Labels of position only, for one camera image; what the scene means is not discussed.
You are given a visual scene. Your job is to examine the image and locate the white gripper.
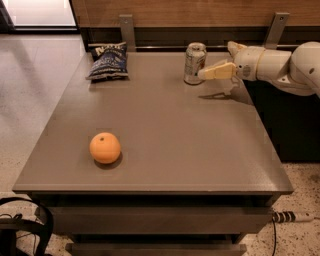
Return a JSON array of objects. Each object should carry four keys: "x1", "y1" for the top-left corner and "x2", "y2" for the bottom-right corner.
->
[{"x1": 198, "y1": 41, "x2": 265, "y2": 81}]

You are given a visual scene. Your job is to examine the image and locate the upper grey drawer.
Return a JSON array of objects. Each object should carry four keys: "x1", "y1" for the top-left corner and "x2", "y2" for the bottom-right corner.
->
[{"x1": 50, "y1": 207, "x2": 272, "y2": 235}]

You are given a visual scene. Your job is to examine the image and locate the grey drawer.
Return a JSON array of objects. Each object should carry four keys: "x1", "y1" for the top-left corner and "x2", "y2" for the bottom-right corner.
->
[
  {"x1": 66, "y1": 243, "x2": 246, "y2": 256},
  {"x1": 50, "y1": 207, "x2": 272, "y2": 235}
]

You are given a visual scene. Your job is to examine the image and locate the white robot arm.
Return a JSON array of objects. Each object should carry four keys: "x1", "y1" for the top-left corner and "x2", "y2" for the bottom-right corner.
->
[{"x1": 198, "y1": 41, "x2": 320, "y2": 97}]

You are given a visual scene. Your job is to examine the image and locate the right metal wall bracket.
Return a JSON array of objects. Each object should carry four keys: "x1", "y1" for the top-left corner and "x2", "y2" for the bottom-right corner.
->
[{"x1": 263, "y1": 12, "x2": 290, "y2": 50}]

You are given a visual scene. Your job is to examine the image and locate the blue chip bag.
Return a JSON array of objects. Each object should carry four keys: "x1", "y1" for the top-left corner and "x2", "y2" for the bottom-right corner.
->
[{"x1": 86, "y1": 42, "x2": 128, "y2": 81}]

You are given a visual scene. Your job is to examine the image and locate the white power strip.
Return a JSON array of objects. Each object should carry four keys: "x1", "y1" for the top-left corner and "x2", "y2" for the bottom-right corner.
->
[{"x1": 272, "y1": 211, "x2": 314, "y2": 223}]

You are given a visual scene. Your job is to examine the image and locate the silver 7up soda can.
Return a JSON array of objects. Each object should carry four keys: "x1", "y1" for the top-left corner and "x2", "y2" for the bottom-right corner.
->
[{"x1": 184, "y1": 42, "x2": 207, "y2": 85}]

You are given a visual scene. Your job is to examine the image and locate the lower grey drawer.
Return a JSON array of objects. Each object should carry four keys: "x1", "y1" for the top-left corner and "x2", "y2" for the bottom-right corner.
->
[{"x1": 66, "y1": 243, "x2": 246, "y2": 256}]

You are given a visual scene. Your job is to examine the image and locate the left metal wall bracket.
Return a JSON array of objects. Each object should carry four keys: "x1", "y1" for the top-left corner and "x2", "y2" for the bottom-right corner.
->
[{"x1": 119, "y1": 14, "x2": 136, "y2": 52}]

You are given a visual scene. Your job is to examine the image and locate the orange fruit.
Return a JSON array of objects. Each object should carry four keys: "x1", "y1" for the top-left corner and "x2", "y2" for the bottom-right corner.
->
[{"x1": 89, "y1": 132, "x2": 121, "y2": 164}]

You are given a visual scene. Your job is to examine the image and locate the metal wall bracket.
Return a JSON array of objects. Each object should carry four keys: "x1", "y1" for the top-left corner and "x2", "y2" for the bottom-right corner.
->
[
  {"x1": 263, "y1": 12, "x2": 290, "y2": 50},
  {"x1": 119, "y1": 14, "x2": 136, "y2": 52}
]

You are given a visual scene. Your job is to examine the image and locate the black power cable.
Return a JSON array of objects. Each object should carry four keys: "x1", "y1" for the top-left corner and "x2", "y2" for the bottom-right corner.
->
[{"x1": 271, "y1": 219, "x2": 278, "y2": 256}]

